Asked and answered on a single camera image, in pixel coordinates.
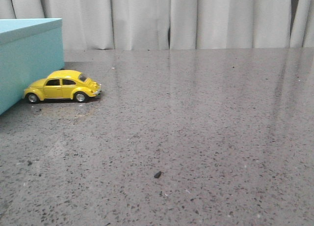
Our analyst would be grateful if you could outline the yellow toy beetle car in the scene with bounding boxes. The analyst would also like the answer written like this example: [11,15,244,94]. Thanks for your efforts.
[23,70,102,104]

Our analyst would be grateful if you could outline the light blue plastic box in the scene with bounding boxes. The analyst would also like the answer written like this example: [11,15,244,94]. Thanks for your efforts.
[0,18,64,113]

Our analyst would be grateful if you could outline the small black debris piece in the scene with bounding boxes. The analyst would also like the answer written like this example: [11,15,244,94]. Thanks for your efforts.
[154,171,162,178]

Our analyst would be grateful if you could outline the white pleated curtain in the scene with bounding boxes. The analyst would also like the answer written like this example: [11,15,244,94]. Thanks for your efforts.
[0,0,314,50]

